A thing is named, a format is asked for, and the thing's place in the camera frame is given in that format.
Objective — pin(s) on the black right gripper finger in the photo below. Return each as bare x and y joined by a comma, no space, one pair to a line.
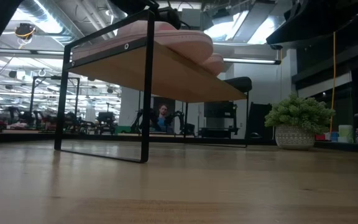
284,35

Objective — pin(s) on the pink slide sandal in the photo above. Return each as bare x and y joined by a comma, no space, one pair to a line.
214,63
182,43

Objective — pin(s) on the black-framed wooden shelf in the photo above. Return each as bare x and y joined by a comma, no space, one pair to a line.
166,74

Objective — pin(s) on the black background robot arm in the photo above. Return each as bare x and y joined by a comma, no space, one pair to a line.
140,119

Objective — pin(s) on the long ceiling light bar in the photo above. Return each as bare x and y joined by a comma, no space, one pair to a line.
250,61

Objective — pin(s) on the fluffy green plant in pot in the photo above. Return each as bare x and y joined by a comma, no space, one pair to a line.
297,115

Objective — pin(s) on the black upright panel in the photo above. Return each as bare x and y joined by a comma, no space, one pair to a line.
259,121

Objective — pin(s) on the person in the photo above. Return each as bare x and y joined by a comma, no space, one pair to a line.
162,121

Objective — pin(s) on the black equipment stand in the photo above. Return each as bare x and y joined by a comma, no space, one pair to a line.
219,118

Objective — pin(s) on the red box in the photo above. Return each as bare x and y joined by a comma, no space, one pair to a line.
320,137

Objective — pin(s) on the blue-white box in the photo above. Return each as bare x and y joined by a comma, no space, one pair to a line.
335,136

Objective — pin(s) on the green-white wipes canister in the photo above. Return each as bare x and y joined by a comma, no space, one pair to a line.
345,132

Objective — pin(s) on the dark background workstation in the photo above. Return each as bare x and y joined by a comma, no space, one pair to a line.
106,117

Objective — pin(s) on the black metal table frame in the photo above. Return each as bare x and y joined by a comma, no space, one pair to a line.
104,137

